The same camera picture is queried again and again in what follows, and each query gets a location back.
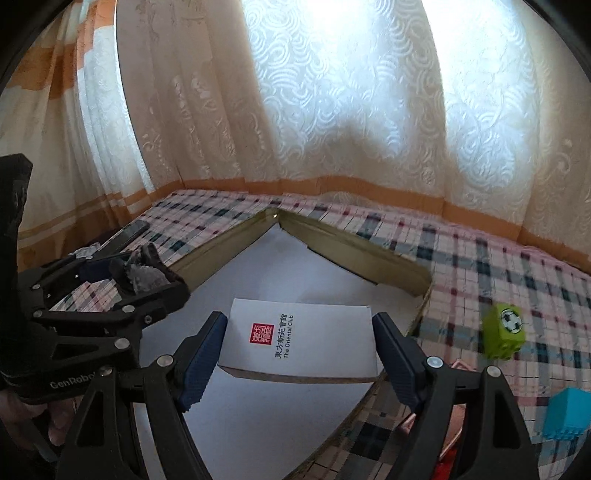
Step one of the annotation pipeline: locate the orange striped curtain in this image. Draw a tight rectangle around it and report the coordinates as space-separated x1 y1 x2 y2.
0 0 155 261

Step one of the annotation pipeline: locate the white box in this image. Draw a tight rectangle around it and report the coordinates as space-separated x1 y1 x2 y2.
217 298 385 385

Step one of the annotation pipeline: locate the plaid tablecloth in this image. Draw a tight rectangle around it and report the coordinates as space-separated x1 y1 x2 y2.
46 188 591 480

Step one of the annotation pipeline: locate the cream lace curtain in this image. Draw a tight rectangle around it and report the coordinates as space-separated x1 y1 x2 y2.
115 0 591 273

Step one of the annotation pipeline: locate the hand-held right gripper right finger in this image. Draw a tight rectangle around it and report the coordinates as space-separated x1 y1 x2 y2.
372 312 539 480

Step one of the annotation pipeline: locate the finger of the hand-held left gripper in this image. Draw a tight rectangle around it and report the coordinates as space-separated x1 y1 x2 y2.
16 243 162 298
30 272 191 367

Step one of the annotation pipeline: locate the pink rectangular object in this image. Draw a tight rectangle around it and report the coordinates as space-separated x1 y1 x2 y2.
402 360 472 455

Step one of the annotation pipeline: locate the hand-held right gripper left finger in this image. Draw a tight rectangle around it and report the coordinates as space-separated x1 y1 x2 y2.
55 311 229 480

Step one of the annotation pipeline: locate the green toy cube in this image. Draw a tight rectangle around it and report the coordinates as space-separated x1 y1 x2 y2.
481 302 525 358

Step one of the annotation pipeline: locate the black smartphone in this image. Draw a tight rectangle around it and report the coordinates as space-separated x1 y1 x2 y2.
98 220 151 253

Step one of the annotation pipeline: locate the person's left hand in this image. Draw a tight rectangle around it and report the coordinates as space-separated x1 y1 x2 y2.
0 392 77 462

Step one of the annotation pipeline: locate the shallow cardboard tray box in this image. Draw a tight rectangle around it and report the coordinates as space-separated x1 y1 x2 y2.
134 208 435 480

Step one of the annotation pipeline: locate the blue toy block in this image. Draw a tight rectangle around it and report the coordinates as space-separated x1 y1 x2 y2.
541 388 591 446

